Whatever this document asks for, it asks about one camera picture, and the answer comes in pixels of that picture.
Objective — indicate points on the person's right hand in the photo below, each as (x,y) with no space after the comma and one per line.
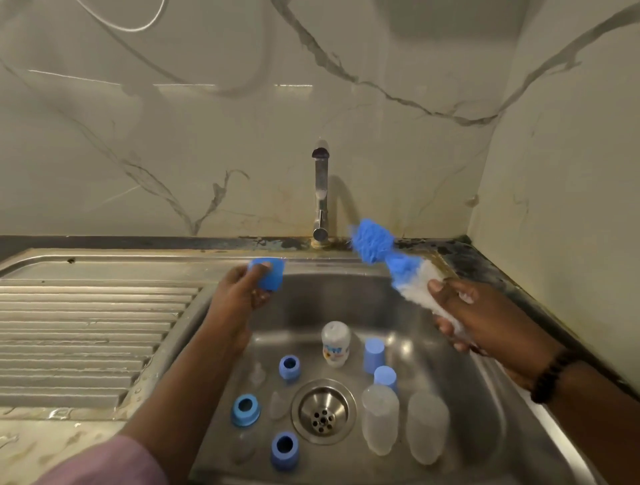
(490,325)

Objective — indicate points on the person's left hand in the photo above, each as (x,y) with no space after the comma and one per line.
(235,310)

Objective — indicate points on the dark blue dome cap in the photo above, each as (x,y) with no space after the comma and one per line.
(267,275)

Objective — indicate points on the cartoon print baby bottle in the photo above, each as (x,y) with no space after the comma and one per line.
(336,345)

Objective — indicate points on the blue cylindrical bottle cap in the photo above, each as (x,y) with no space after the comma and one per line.
(385,376)
(374,356)

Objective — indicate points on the translucent bottle front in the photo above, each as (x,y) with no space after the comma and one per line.
(428,430)

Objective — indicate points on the translucent bottle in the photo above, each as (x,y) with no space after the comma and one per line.
(380,420)
(428,430)

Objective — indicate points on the blue and white bottle brush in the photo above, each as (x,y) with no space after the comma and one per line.
(372,240)

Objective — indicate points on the person's left forearm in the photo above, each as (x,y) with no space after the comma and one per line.
(185,415)

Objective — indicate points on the metal sink drain strainer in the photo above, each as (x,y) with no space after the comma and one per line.
(323,412)

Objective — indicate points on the chrome sink faucet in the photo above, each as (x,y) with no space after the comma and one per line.
(320,195)

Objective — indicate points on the stainless steel sink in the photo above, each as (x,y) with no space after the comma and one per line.
(90,330)

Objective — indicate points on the pink shirt sleeve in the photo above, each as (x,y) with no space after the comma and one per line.
(105,465)

